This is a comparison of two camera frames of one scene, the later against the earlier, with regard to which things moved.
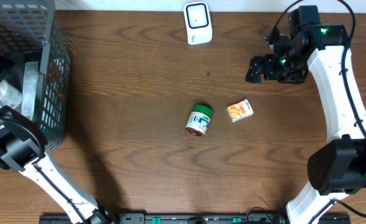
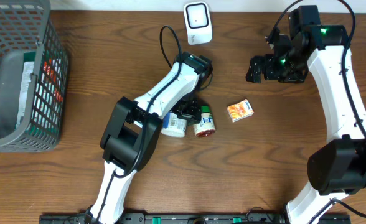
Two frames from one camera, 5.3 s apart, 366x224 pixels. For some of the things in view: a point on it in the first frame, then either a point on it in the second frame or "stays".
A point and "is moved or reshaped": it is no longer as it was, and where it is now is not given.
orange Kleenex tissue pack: (239, 111) stays
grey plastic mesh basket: (27, 64) stays
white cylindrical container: (7, 95) → (173, 126)
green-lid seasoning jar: (198, 119) is moved or reshaped
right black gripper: (269, 71) stays
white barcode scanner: (198, 21) stays
